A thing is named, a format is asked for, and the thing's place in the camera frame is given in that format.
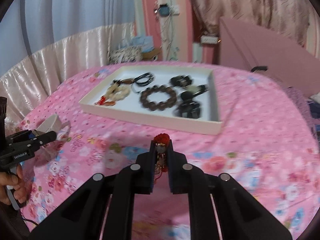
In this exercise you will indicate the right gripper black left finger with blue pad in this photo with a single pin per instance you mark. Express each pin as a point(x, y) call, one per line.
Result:
point(102, 208)

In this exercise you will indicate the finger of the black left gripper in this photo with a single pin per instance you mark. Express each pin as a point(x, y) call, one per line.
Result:
point(43, 138)

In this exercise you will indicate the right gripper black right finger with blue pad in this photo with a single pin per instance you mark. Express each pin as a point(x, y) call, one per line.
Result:
point(219, 207)

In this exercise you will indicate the red knot tassel charm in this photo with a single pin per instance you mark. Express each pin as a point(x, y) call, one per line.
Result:
point(161, 142)

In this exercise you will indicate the black hair claw clip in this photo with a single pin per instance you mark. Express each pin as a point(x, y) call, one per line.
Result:
point(188, 107)

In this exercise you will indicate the black fluffy scrunchie with charms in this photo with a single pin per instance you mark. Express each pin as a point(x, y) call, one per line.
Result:
point(182, 81)

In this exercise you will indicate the red orange charm pendant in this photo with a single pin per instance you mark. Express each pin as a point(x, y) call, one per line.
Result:
point(103, 101)

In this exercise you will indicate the pink floral bed sheet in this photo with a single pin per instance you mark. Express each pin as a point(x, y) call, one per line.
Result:
point(264, 144)

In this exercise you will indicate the blue and cream curtain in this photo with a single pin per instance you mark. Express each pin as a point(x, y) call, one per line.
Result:
point(44, 42)

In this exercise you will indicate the black white patterned bag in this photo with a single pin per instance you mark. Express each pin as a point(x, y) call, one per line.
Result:
point(125, 55)

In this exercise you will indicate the brown cardboard box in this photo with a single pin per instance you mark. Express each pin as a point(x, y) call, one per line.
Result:
point(152, 55)

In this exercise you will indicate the light blue paper bag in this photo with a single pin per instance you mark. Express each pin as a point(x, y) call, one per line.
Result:
point(144, 42)

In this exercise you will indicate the purple dotted blanket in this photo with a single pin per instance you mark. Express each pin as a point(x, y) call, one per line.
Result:
point(302, 105)

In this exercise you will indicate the dark blue patterned quilt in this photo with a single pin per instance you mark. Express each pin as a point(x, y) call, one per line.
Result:
point(315, 113)

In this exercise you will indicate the pink headboard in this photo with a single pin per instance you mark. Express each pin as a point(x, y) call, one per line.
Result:
point(245, 46)

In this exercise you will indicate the white power strip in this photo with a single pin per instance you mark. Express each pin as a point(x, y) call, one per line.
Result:
point(206, 39)

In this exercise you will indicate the pink patterned curtain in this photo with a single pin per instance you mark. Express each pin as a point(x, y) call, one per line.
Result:
point(294, 19)

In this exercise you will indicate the wall socket with blue charger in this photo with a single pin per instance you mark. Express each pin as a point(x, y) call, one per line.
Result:
point(165, 10)

